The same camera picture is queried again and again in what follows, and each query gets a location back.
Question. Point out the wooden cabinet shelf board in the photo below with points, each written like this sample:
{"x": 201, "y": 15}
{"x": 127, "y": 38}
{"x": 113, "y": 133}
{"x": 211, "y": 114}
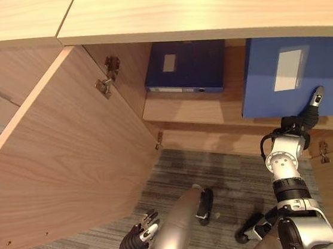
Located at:
{"x": 189, "y": 110}

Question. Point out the metal door hinge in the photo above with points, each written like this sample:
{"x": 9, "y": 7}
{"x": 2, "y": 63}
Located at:
{"x": 109, "y": 75}
{"x": 159, "y": 139}
{"x": 323, "y": 151}

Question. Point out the silver right robot leg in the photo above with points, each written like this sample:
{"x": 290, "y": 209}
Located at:
{"x": 266, "y": 246}

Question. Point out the light blue file folder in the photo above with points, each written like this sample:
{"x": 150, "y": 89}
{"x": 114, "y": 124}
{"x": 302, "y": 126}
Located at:
{"x": 325, "y": 94}

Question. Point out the wide wooden cabinet door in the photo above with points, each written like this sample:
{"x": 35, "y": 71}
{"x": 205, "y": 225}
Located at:
{"x": 66, "y": 142}

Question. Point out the dark right robot foot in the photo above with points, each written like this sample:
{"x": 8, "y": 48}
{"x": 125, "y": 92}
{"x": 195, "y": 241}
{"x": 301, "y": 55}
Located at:
{"x": 250, "y": 229}

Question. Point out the wooden office cabinet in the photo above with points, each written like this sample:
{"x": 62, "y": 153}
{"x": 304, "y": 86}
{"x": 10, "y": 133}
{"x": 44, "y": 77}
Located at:
{"x": 201, "y": 3}

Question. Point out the neighbouring wooden cabinet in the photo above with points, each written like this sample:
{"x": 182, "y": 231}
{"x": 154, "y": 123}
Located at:
{"x": 7, "y": 25}

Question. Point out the dark left robot foot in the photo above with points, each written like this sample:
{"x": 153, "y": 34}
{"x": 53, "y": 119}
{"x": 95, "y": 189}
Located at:
{"x": 205, "y": 205}

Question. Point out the dark robot foot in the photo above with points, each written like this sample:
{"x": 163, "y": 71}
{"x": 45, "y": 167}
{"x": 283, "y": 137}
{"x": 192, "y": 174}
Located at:
{"x": 205, "y": 205}
{"x": 250, "y": 229}

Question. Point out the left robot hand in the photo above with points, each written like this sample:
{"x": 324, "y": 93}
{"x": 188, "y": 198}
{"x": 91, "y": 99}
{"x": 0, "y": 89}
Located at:
{"x": 133, "y": 244}

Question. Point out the small floor crumb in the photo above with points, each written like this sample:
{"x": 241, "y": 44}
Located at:
{"x": 216, "y": 215}

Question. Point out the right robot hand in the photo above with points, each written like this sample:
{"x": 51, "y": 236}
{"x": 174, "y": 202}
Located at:
{"x": 307, "y": 117}

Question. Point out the dark blue file folder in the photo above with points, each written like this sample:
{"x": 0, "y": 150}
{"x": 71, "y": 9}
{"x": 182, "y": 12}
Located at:
{"x": 196, "y": 67}

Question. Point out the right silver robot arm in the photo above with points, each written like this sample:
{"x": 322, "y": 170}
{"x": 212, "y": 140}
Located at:
{"x": 285, "y": 165}

